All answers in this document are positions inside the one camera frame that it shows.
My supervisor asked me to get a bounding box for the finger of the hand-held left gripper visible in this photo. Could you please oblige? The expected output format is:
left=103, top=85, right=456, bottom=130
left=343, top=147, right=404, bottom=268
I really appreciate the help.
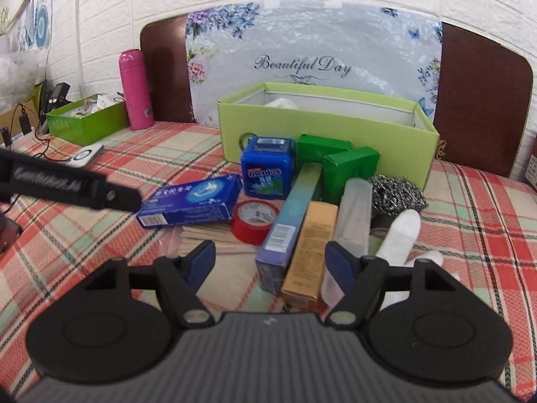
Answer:
left=98, top=177, right=142, bottom=213

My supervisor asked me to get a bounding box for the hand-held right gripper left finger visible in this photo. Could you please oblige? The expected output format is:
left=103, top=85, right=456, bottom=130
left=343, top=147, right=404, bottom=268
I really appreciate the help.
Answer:
left=84, top=239, right=216, bottom=330

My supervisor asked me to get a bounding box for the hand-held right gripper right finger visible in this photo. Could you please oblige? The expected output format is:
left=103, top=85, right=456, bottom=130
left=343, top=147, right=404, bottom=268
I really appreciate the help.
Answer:
left=323, top=241, right=461, bottom=329

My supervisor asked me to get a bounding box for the orange gold box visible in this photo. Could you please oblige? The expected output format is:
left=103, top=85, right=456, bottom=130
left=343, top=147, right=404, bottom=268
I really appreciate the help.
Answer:
left=281, top=201, right=339, bottom=310

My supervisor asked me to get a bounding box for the red tape roll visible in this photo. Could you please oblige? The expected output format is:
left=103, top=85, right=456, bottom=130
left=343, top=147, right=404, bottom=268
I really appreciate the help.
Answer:
left=231, top=200, right=280, bottom=245

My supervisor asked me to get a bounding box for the blue rectangular box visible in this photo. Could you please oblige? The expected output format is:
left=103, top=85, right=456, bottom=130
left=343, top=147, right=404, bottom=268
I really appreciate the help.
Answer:
left=135, top=173, right=243, bottom=228

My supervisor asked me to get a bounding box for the long blue gradient box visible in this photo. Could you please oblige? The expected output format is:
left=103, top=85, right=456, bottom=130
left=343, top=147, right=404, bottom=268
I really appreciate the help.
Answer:
left=254, top=164, right=324, bottom=296

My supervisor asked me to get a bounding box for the white rubber glove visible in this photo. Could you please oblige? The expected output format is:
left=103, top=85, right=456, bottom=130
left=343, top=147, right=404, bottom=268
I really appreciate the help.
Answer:
left=369, top=209, right=459, bottom=305

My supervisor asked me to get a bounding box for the blue cube candy box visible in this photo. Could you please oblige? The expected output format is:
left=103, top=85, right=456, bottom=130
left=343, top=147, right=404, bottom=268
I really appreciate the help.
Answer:
left=240, top=136, right=295, bottom=199

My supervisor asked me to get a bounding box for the large light green cardboard box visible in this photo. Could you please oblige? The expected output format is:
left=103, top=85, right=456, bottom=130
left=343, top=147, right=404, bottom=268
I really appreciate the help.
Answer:
left=217, top=83, right=440, bottom=192

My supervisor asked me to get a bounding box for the white round charger pad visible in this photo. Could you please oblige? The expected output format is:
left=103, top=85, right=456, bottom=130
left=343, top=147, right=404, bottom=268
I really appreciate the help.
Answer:
left=68, top=142, right=105, bottom=170

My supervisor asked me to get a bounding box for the plaid bed sheet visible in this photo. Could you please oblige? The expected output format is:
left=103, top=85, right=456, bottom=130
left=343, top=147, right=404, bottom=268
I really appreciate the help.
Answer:
left=0, top=121, right=537, bottom=399

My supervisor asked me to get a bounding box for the translucent plastic case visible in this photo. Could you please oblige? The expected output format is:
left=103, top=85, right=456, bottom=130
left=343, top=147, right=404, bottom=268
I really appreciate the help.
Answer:
left=321, top=178, right=373, bottom=305

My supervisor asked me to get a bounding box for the small green open box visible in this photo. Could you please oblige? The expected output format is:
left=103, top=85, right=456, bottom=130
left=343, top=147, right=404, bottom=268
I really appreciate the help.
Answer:
left=46, top=93, right=130, bottom=146

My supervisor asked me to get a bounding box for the black charging stand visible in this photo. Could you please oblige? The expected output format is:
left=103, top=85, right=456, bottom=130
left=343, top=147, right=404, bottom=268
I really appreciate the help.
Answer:
left=41, top=82, right=70, bottom=129

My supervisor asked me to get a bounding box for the steel wool scrubber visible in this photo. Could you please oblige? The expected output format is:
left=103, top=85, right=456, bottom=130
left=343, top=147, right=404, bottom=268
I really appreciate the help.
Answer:
left=368, top=175, right=429, bottom=220

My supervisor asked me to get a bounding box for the dark green small box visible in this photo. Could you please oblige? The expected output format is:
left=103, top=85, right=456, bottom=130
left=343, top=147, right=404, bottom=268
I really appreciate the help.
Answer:
left=296, top=134, right=352, bottom=165
left=322, top=147, right=381, bottom=205

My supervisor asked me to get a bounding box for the pink thermos bottle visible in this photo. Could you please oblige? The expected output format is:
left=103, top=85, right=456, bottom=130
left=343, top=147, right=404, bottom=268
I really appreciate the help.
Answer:
left=119, top=49, right=155, bottom=131

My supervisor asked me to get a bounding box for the clear plastic bag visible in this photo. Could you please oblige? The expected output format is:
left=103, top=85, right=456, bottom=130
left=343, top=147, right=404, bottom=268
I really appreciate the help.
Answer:
left=0, top=49, right=48, bottom=115

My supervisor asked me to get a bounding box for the brown wooden headboard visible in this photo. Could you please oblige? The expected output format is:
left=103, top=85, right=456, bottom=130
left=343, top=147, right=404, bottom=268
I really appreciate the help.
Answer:
left=139, top=14, right=534, bottom=179

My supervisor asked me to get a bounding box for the floral printed plastic sheet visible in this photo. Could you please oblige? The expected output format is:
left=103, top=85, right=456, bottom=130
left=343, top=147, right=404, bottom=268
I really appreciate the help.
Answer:
left=185, top=2, right=444, bottom=129

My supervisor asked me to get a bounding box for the black cable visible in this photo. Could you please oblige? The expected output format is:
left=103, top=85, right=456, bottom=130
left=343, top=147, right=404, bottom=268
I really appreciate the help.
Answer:
left=0, top=101, right=53, bottom=160

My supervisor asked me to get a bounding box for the wall poster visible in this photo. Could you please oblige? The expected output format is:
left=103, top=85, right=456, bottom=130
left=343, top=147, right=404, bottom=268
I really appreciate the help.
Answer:
left=16, top=0, right=54, bottom=52

